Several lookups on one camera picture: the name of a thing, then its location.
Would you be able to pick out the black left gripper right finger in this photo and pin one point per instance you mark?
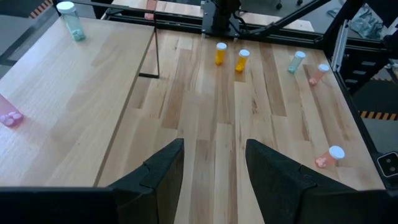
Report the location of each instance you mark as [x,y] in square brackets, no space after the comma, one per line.
[273,186]

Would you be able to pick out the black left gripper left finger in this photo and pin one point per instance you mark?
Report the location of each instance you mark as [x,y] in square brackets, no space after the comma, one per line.
[155,193]

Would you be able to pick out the coral pill bottle white cap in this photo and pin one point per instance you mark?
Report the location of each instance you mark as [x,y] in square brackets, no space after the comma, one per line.
[330,157]
[318,74]
[150,9]

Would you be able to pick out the teal pill bottle white cap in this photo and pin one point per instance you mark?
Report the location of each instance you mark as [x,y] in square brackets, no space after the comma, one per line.
[296,61]
[73,25]

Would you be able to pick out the orange pill bottle white cap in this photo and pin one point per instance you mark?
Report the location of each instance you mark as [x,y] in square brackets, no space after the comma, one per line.
[242,61]
[220,55]

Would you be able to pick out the pink pill bottle white cap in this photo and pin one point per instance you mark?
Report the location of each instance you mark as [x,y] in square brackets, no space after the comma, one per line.
[9,116]

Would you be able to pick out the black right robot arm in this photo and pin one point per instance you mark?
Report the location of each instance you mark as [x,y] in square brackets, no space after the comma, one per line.
[225,14]

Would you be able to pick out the yellow black striped tape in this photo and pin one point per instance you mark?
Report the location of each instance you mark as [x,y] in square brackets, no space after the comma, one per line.
[379,115]

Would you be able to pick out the office chair base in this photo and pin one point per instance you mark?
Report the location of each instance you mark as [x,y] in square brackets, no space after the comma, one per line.
[289,3]

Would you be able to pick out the grey cloth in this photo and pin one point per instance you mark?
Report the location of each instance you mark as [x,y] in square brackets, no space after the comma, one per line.
[367,23]

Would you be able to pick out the black mat striped edge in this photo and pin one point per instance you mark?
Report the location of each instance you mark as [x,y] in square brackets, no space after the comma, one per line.
[40,7]

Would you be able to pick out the grey table-level camera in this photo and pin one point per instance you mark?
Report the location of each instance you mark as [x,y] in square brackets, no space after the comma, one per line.
[388,165]

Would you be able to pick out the wooden shelf black metal frame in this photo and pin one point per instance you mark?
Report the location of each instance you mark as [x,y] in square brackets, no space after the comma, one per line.
[77,93]

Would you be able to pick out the silver aluminium bracket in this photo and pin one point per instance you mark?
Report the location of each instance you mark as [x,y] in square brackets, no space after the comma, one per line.
[339,46]

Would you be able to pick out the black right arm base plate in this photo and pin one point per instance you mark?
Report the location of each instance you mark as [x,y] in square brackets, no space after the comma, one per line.
[208,21]

